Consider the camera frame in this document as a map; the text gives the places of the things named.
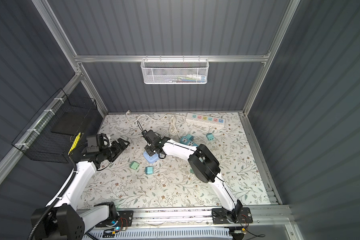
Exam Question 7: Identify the lavender square power socket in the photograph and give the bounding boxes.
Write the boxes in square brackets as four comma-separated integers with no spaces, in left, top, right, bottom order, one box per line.
[143,152,159,164]

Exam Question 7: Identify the teal plug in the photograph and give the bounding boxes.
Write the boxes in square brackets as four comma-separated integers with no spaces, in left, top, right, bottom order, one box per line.
[145,166,154,175]
[206,133,215,141]

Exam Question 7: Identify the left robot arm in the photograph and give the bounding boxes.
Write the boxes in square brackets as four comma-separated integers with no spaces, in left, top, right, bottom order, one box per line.
[28,133,130,240]

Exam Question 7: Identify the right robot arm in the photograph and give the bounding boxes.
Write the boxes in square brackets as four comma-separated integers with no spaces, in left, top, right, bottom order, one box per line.
[142,130,243,221]

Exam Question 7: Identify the green plug far left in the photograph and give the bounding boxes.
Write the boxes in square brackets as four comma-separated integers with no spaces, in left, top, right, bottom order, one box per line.
[130,161,140,170]

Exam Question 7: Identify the yellow marker in basket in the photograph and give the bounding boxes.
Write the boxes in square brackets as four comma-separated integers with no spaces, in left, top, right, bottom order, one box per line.
[68,133,82,155]

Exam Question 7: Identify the teal power strip with USB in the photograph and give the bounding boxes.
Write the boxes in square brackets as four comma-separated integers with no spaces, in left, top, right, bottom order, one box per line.
[180,134,199,147]

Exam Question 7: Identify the black pad in basket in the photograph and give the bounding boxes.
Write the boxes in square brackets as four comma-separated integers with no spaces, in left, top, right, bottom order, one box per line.
[51,112,88,136]

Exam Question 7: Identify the white long power strip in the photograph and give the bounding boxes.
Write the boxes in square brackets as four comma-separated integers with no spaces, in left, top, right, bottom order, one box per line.
[186,113,226,128]

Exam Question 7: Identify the pens in white basket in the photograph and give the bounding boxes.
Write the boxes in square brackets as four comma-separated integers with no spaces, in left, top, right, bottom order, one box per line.
[166,75,207,84]

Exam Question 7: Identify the white bundled power cable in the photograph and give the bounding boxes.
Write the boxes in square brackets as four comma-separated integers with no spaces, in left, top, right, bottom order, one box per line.
[125,110,187,139]

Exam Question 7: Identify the black wire side basket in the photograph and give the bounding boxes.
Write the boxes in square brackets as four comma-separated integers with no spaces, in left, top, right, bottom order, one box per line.
[12,89,100,164]

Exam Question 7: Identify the white wire wall basket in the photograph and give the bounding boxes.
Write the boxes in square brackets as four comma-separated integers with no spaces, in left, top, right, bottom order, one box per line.
[141,59,210,85]

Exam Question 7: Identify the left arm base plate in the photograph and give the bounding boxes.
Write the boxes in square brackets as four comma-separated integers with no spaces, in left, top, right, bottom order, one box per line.
[96,211,134,228]

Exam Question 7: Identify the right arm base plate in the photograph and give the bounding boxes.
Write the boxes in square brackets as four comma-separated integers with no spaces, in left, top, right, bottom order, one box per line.
[212,208,253,225]

